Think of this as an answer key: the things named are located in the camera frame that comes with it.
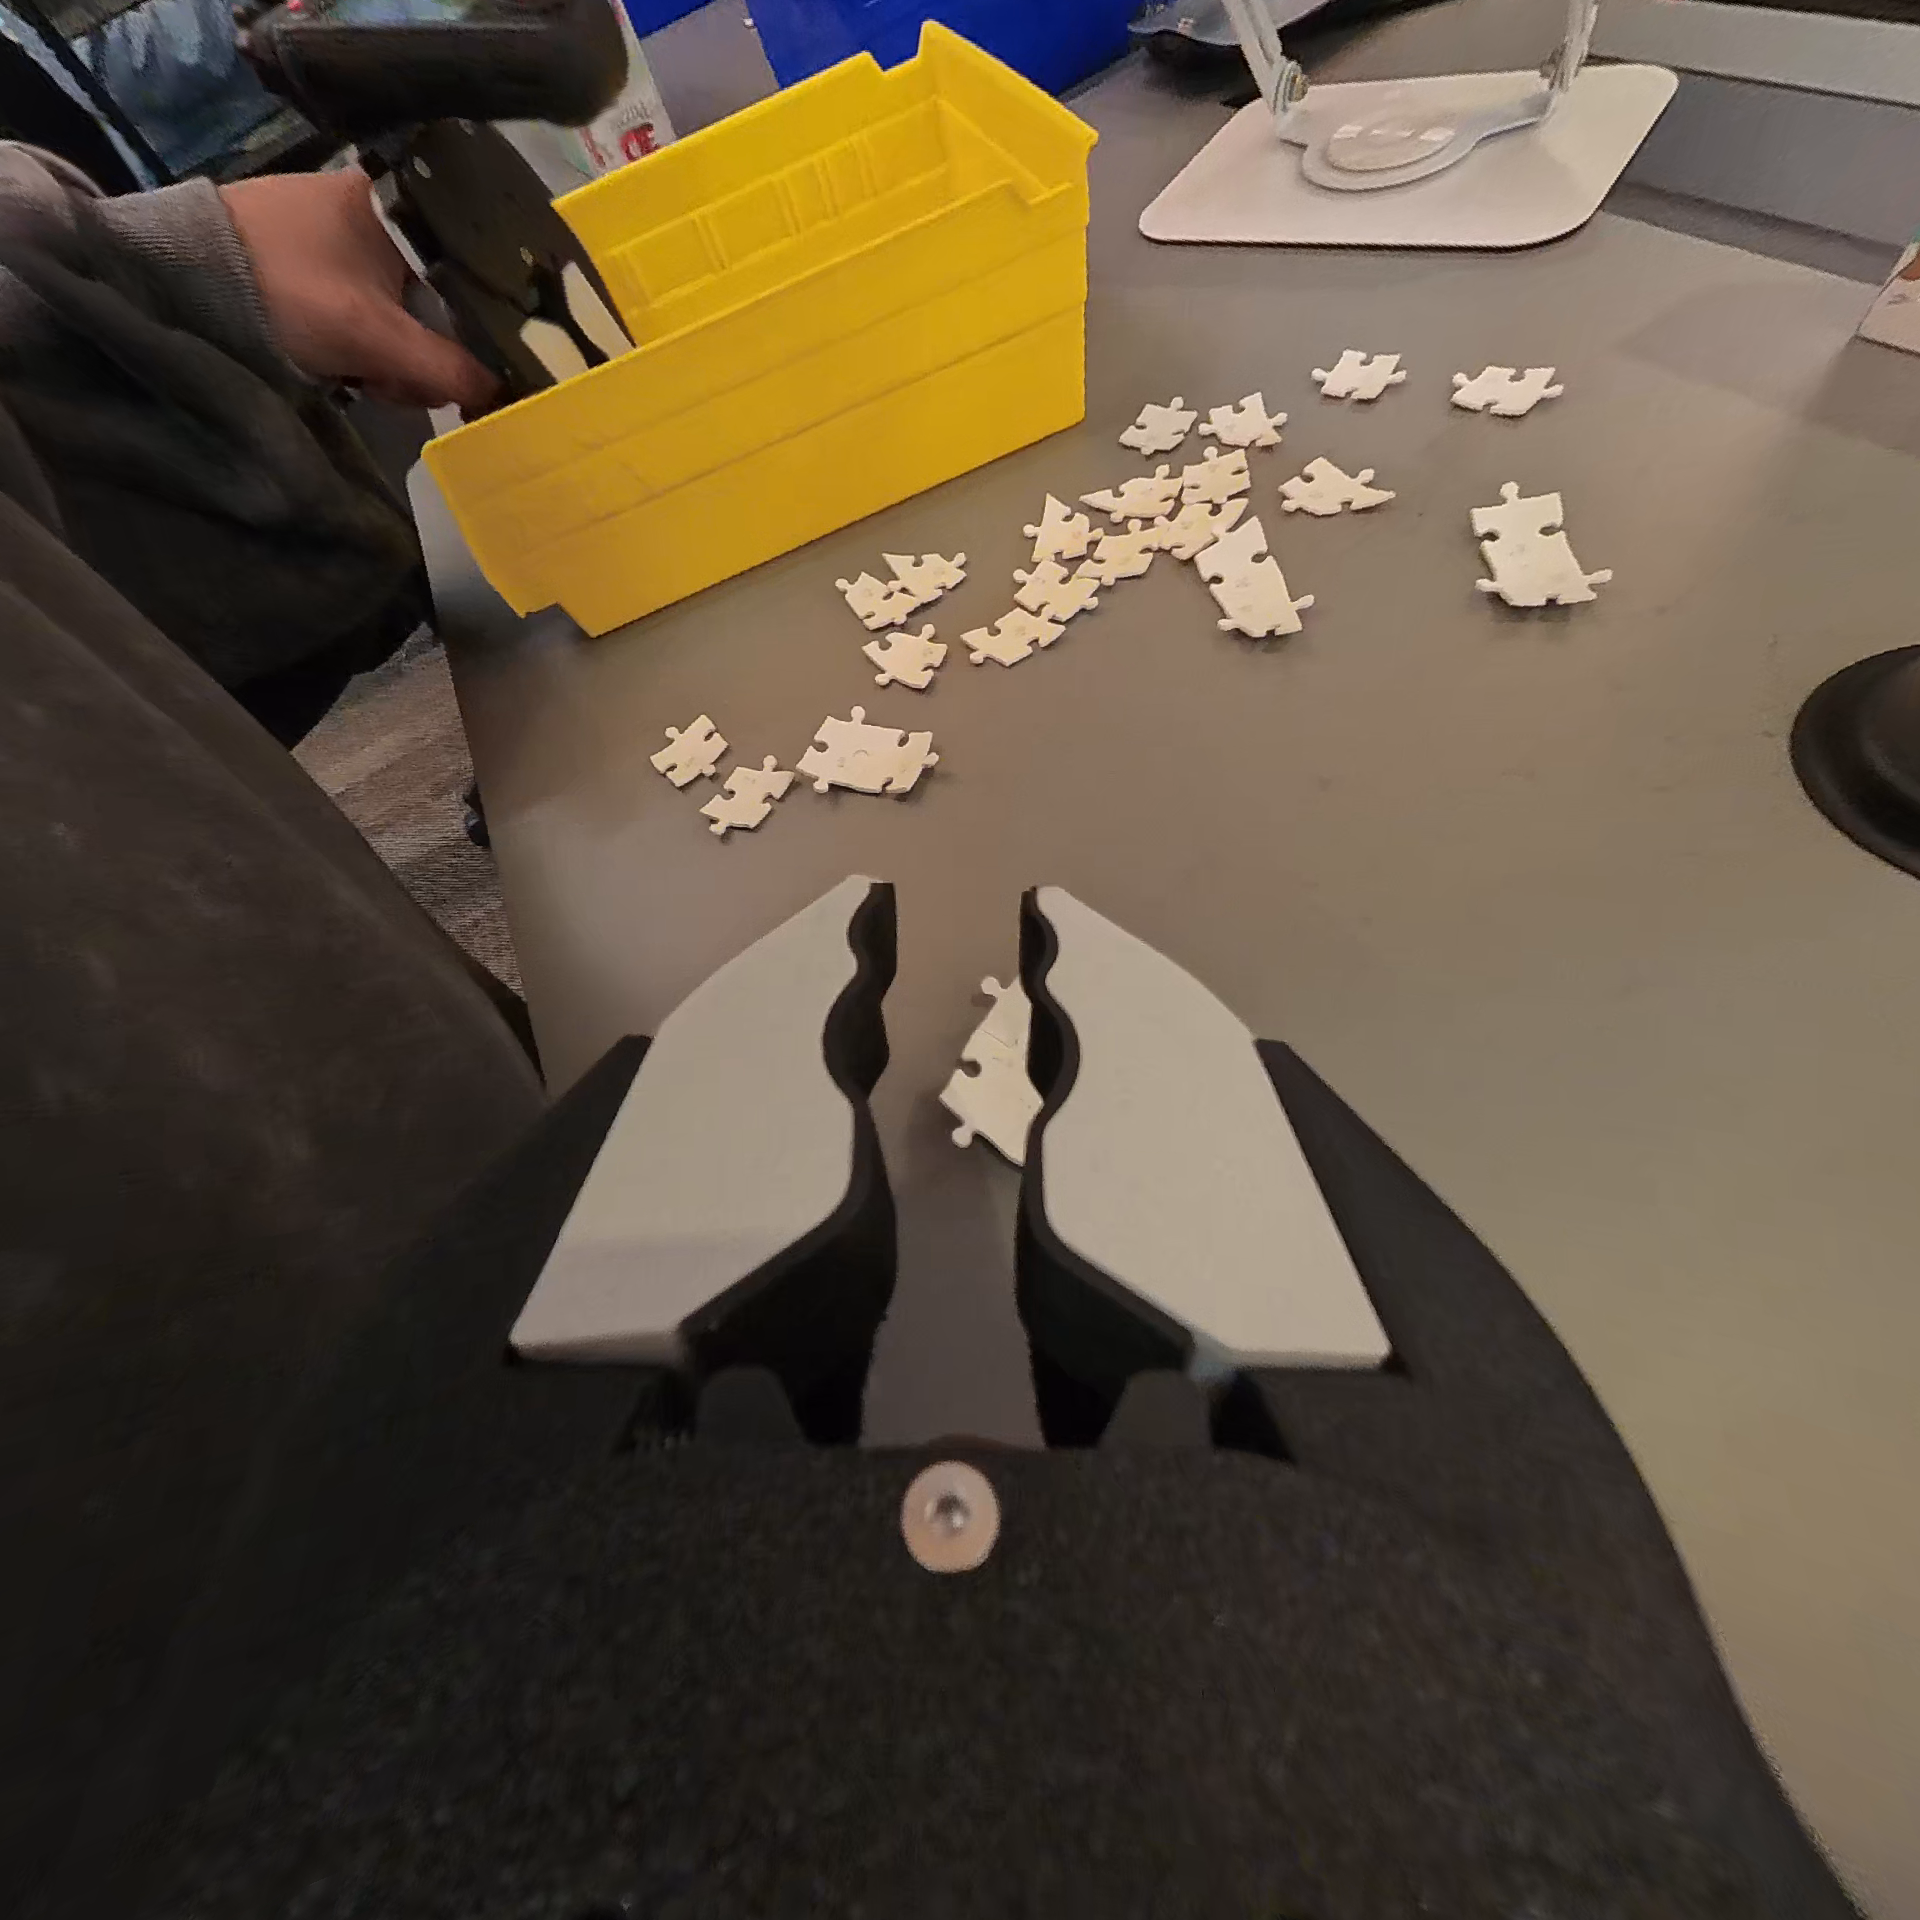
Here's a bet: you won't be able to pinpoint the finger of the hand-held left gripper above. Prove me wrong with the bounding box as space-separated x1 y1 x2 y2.
559 255 640 365
517 302 596 400

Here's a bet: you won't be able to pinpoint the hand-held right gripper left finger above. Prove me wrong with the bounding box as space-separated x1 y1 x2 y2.
510 874 903 1448

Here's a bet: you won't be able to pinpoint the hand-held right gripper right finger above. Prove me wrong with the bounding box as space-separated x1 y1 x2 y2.
1013 886 1390 1448

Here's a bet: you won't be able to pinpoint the joined white puzzle pieces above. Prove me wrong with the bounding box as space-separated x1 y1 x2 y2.
939 974 1047 1170
796 705 943 801

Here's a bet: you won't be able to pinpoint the yellow plastic bins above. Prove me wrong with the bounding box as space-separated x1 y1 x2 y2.
421 23 1101 636

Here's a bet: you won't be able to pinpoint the person's left forearm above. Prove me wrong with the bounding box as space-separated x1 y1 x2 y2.
0 142 436 737

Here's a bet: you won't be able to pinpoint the pile of white puzzle pieces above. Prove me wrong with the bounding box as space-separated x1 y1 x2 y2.
1009 397 1252 622

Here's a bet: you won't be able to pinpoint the loose white puzzle pieces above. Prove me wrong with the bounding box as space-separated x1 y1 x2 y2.
1195 517 1316 640

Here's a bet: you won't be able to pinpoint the scattered white puzzle pieces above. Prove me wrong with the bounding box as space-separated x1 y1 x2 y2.
1470 483 1614 610

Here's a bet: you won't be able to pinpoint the printed puzzle box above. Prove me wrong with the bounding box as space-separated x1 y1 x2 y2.
1853 241 1920 358

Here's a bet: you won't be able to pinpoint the person's left hand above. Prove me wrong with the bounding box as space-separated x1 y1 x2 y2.
222 166 506 415

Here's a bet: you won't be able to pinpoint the colourful printed carton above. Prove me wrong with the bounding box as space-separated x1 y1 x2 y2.
578 30 666 172

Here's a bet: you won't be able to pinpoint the person's dark clothing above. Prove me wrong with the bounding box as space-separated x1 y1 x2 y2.
0 495 549 1920

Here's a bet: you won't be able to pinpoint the black round table grommet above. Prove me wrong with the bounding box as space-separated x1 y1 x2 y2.
1793 646 1920 880

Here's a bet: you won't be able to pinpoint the white stand with clear supports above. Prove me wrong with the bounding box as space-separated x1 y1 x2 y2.
1135 0 1683 249

